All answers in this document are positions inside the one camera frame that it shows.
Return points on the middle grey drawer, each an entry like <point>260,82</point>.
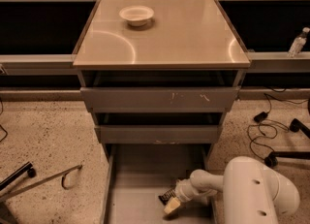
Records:
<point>159,128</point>

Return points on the clear plastic water bottle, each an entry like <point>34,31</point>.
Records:
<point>298,43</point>

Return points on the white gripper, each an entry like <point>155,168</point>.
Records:
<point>183,192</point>

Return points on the top grey drawer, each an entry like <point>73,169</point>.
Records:
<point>160,90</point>

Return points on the bottom grey drawer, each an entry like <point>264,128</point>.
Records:
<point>139,174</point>

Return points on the black rxbar chocolate bar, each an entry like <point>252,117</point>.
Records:
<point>164,198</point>

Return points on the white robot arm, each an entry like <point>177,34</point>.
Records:
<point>252,192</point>

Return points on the grey drawer cabinet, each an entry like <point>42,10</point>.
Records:
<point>182,35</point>

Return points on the metal chair leg frame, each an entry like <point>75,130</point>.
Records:
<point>21,174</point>

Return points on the white paper bowl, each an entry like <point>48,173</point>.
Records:
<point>136,16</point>

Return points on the grey drawer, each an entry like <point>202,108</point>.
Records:
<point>159,128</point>
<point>139,174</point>
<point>160,90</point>

